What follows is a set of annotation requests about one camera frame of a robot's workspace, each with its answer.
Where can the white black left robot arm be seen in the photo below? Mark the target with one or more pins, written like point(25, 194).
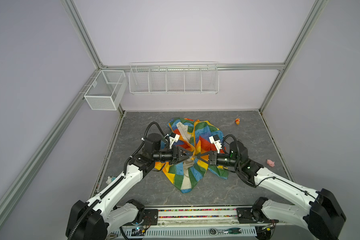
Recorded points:
point(99, 216)

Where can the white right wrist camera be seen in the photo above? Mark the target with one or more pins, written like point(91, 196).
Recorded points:
point(215, 140)

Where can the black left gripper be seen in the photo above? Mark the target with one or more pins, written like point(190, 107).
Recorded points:
point(176, 157)

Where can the small pink toy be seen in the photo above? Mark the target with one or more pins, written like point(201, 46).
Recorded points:
point(271, 163)

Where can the multicolour patchwork jacket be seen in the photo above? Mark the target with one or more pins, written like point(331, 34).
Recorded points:
point(194, 136)

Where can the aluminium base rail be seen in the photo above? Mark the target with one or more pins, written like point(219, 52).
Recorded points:
point(198, 215)

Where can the long white wire basket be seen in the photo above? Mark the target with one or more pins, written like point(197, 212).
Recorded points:
point(174, 78)

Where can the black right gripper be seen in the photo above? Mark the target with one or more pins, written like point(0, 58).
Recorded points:
point(212, 160)

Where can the white teal small toy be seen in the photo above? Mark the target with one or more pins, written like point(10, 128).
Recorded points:
point(110, 180)

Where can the small white mesh basket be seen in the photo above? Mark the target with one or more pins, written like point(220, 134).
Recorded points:
point(106, 90)

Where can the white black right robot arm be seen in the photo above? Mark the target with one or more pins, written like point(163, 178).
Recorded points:
point(316, 211)

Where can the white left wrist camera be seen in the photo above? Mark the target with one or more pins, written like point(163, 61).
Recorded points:
point(173, 138)

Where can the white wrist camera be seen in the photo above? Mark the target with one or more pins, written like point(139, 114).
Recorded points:
point(215, 140)
point(173, 138)

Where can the green circuit board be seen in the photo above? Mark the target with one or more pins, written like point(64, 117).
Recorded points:
point(138, 232)

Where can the green handled ratchet wrench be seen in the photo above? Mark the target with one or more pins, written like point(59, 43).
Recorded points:
point(233, 231)

